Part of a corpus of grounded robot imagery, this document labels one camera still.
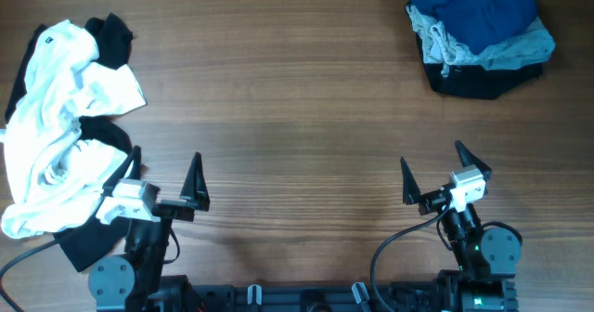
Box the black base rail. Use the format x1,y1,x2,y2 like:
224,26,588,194
161,282,519,312

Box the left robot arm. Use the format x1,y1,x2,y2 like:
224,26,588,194
88,146,210,311

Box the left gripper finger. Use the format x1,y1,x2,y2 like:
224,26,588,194
180,152,210,212
102,146,141,196

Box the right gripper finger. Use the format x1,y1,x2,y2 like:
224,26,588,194
400,157,421,205
455,140,492,180

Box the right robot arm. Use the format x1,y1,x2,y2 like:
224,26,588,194
400,140,523,311

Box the left black cable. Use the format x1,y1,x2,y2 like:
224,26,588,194
0,237,61,312

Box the white shirt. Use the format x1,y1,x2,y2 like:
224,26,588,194
1,20,146,239

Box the blue polo shirt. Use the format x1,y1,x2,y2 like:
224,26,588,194
409,0,538,54

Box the folded black garment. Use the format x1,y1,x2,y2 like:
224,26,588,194
415,32,545,101

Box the folded light blue jeans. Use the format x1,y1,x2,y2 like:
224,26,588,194
405,5,556,78

